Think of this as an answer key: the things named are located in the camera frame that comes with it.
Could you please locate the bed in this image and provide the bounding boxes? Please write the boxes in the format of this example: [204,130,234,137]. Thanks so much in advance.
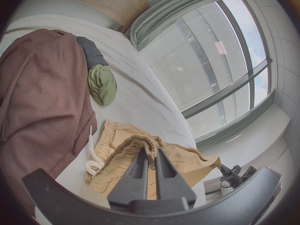
[0,0,202,197]

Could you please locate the beige shorts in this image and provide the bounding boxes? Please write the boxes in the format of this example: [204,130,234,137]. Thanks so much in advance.
[84,119,222,194]

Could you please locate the blue-green curtain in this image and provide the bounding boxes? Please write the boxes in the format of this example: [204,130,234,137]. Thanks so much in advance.
[124,0,249,52]

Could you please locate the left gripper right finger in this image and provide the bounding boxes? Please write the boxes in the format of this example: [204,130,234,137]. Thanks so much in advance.
[155,147,197,209]

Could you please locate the brown garment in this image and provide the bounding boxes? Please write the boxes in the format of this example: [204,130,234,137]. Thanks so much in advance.
[0,28,98,180]

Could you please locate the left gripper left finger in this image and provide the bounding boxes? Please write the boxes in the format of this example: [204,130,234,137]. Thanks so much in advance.
[107,147,149,208]

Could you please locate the green garment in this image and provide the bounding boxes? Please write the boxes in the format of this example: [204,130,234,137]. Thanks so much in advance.
[88,64,118,106]

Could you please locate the dark grey garment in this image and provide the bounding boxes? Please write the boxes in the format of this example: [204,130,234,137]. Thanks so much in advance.
[76,36,109,71]

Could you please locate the window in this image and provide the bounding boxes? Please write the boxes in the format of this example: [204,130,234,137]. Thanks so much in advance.
[138,0,272,141]

